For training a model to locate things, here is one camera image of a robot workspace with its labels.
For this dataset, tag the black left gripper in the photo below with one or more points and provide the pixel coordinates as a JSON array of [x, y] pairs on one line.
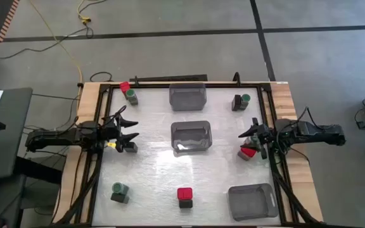
[[112, 133]]

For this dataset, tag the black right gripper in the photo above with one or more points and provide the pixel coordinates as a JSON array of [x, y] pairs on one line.
[[266, 137]]

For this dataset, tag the red cap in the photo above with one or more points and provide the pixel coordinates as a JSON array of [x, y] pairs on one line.
[[184, 193], [248, 154]]

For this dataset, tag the green cap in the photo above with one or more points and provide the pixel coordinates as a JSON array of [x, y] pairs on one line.
[[118, 187]]

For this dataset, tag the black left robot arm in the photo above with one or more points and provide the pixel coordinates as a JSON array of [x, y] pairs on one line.
[[59, 137]]

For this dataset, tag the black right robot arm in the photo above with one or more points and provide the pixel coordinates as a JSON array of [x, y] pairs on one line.
[[315, 131]]

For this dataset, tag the yellow label tag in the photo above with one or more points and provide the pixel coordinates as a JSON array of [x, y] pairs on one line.
[[111, 145]]

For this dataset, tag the white glossy table sheet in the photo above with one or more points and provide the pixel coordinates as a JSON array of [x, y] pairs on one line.
[[233, 126]]

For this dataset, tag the grey translucent plastic bin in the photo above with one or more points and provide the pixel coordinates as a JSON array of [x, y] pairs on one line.
[[250, 202], [190, 136], [187, 98]]

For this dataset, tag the black flat bar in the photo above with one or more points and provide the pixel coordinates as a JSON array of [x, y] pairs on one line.
[[170, 78]]

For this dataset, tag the grey desk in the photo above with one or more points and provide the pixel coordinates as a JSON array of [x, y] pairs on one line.
[[8, 142]]

